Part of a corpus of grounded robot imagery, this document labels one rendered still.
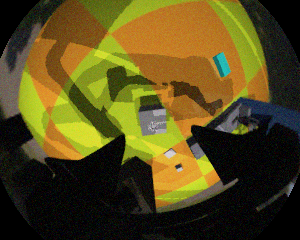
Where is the dark blue arbor press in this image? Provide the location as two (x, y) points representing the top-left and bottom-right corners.
(186, 96), (300, 160)

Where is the cyan rectangular block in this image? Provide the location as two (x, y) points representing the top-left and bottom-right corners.
(213, 52), (230, 77)

